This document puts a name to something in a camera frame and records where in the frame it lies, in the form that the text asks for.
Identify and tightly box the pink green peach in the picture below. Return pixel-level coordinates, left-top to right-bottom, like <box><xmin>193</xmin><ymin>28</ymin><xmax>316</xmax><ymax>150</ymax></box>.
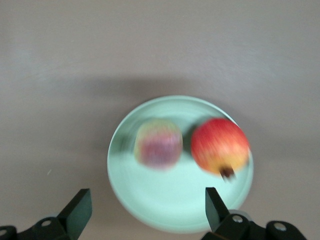
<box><xmin>133</xmin><ymin>118</ymin><xmax>183</xmax><ymax>171</ymax></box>

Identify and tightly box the brown table cloth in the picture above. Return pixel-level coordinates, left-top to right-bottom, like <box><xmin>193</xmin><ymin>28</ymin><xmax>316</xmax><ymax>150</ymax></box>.
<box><xmin>0</xmin><ymin>0</ymin><xmax>320</xmax><ymax>240</ymax></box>

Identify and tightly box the red yellow pomegranate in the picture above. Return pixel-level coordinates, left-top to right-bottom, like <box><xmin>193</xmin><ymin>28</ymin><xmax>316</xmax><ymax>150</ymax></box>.
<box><xmin>190</xmin><ymin>117</ymin><xmax>251</xmax><ymax>182</ymax></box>

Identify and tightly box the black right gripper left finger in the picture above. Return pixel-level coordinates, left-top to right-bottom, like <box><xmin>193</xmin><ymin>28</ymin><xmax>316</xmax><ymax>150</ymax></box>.
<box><xmin>0</xmin><ymin>188</ymin><xmax>92</xmax><ymax>240</ymax></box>

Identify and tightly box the light green plate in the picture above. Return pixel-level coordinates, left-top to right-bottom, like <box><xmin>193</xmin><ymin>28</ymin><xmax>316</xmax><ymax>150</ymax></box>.
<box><xmin>106</xmin><ymin>94</ymin><xmax>255</xmax><ymax>235</ymax></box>

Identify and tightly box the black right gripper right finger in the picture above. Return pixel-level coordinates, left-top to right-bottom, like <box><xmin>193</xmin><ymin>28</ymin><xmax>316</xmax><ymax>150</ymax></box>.
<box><xmin>201</xmin><ymin>186</ymin><xmax>307</xmax><ymax>240</ymax></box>

